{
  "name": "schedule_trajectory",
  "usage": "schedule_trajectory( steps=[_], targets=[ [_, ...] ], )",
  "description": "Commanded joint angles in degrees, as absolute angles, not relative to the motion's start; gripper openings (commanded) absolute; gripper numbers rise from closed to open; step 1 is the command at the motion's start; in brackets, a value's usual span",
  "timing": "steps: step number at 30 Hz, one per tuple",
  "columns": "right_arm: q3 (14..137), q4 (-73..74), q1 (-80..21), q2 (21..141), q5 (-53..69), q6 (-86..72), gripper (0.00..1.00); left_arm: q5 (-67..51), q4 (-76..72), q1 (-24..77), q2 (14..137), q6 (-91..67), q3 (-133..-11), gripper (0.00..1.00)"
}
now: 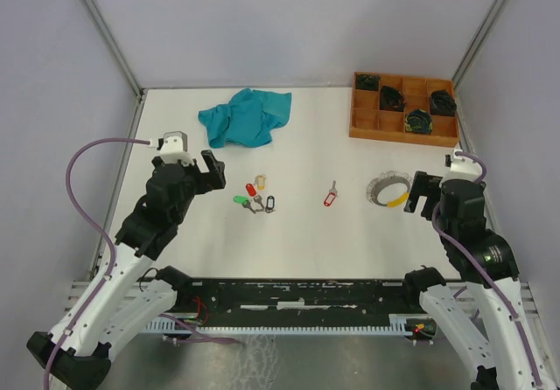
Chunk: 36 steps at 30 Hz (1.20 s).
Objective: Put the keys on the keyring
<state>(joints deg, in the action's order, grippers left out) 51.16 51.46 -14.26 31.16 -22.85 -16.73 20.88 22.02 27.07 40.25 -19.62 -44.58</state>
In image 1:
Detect metal keyring holder yellow tip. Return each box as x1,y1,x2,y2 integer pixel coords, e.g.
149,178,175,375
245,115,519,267
366,171,412,208

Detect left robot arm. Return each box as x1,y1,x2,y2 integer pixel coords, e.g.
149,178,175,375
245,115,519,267
27,150,226,389

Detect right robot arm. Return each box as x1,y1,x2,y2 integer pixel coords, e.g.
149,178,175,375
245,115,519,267
401,171,559,389

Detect key with red tag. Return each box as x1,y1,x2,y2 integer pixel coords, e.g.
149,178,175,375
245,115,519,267
245,184,257,198
323,180,338,207

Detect key with yellow tag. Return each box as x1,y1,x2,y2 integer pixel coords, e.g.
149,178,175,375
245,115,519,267
254,174,266,191

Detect teal cloth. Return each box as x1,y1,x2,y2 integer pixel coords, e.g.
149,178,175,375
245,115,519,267
198,88,292,149

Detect dark rolled sock yellow-patterned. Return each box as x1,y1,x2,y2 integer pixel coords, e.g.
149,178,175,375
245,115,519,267
404,108,433,135

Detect wooden compartment tray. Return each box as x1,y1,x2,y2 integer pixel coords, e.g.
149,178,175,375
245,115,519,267
349,72,459,147

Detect dark rolled sock right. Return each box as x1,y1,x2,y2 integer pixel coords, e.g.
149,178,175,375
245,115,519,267
430,89,457,117

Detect right status led board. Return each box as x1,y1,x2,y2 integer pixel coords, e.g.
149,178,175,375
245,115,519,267
412,319,438,339

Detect status led board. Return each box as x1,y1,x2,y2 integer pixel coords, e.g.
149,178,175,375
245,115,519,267
412,319,438,339
180,315,208,326

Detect dark rolled sock top-left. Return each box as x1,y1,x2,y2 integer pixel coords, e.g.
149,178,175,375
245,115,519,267
355,73,381,91

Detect left status led board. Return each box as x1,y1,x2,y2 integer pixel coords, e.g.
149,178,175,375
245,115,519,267
180,315,208,326

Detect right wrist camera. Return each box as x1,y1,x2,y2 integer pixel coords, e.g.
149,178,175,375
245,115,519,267
440,149,487,185

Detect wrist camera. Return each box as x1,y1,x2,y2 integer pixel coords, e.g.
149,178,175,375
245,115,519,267
440,149,487,185
157,131,194,167

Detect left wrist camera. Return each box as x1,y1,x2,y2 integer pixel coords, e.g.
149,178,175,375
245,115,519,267
157,131,194,167

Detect white slotted cable duct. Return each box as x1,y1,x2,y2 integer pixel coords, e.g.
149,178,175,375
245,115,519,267
142,313,434,335

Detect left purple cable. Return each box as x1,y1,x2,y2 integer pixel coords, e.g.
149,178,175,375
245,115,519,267
42,137,153,390

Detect purple cable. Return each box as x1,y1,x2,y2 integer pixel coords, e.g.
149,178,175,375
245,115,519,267
431,151,548,390
42,137,153,390

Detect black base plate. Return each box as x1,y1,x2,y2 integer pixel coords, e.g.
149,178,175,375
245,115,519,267
169,278,425,328

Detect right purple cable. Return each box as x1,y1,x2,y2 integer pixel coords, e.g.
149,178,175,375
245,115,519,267
431,151,548,390

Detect left corner aluminium post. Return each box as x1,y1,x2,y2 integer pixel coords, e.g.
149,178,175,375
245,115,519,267
63,0,146,102

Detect corner aluminium post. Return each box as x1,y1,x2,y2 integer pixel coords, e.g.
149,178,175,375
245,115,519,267
451,0,526,87
63,0,146,102

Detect right corner aluminium post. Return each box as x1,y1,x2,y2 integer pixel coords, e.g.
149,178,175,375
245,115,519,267
451,0,526,87

